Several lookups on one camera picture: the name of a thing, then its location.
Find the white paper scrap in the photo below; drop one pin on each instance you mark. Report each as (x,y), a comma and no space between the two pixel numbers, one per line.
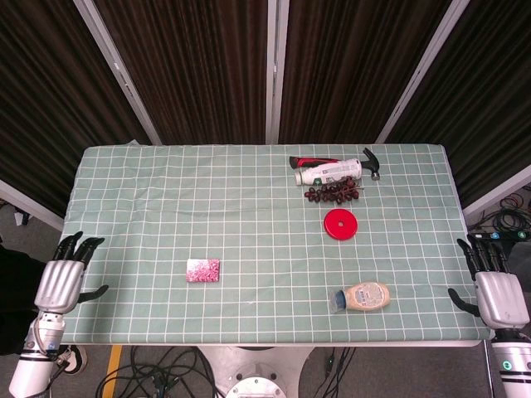
(20,219)

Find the black trousers leg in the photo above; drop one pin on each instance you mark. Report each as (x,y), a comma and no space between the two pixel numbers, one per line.
(16,298)

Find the white plastic drink bottle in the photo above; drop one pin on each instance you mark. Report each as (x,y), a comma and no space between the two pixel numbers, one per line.
(332,171)

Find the green checked tablecloth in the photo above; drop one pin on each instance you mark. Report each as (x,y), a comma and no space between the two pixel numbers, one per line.
(249,232)

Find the dark brown pleated curtain panel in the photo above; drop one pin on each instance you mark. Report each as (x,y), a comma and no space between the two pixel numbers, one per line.
(191,70)
(357,70)
(50,103)
(489,103)

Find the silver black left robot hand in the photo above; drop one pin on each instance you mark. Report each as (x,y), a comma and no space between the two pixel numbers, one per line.
(60,282)

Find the beige mayonnaise squeeze bottle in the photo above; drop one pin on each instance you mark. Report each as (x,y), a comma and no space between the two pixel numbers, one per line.
(369,296)

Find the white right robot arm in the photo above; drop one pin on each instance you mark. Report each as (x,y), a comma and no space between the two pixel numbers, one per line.
(512,365)

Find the red black claw hammer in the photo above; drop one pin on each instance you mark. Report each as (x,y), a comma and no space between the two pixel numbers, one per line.
(312,161)

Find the white partition frame post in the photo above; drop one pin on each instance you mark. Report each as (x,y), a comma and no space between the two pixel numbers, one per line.
(31,205)
(423,72)
(498,195)
(120,72)
(276,70)

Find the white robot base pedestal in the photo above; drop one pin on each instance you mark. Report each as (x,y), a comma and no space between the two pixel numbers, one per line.
(253,373)

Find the red round disc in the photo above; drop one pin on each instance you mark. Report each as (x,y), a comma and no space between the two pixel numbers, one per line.
(334,230)

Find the dark red grape bunch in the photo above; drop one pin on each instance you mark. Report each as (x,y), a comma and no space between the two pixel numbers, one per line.
(332,192)

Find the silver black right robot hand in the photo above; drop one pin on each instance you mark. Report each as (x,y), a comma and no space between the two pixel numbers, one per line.
(500,296)

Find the magenta patterned box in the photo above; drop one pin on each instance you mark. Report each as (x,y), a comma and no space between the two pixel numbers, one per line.
(203,270)

